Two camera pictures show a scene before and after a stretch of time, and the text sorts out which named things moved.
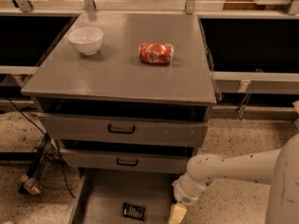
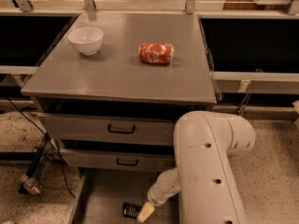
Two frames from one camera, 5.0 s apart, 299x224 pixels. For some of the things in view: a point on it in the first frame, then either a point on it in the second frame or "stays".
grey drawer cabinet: [127, 92] stays
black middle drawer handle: [126, 164] stays
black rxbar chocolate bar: [135, 212] stays
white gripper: [183, 195] → [156, 197]
